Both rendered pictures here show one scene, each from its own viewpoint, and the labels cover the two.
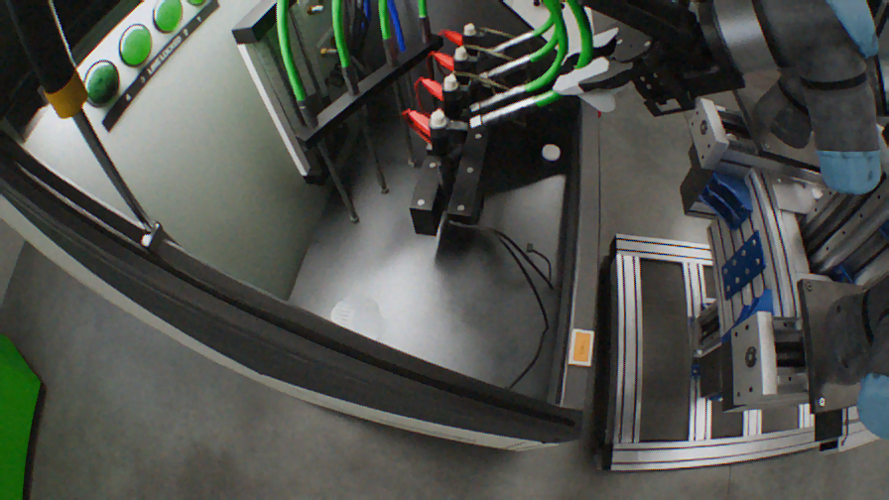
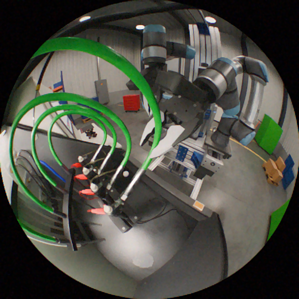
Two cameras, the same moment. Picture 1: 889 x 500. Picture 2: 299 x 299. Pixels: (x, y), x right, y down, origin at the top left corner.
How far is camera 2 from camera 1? 0.34 m
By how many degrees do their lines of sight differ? 44
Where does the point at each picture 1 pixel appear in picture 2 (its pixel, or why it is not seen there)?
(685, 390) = (183, 181)
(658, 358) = (173, 183)
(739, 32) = (222, 84)
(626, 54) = (189, 115)
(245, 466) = not seen: hidden behind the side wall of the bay
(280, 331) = not seen: outside the picture
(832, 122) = (236, 98)
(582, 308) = (187, 199)
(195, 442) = not seen: hidden behind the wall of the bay
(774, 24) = (226, 77)
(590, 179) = (148, 171)
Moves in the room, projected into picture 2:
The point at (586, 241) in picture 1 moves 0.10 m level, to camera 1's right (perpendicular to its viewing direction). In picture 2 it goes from (167, 186) to (172, 171)
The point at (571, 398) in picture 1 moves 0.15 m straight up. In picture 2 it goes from (209, 213) to (231, 203)
